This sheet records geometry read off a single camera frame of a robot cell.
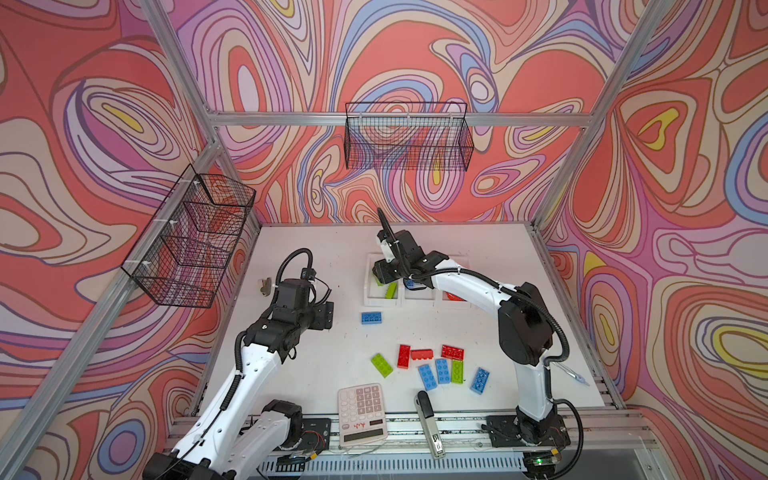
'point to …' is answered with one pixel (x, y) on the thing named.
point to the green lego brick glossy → (382, 365)
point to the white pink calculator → (361, 414)
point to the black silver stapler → (428, 420)
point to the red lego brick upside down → (404, 356)
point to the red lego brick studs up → (452, 352)
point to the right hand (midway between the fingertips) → (384, 273)
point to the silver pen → (571, 373)
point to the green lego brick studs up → (457, 371)
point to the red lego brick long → (421, 354)
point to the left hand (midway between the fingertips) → (322, 303)
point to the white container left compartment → (374, 295)
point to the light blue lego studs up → (428, 377)
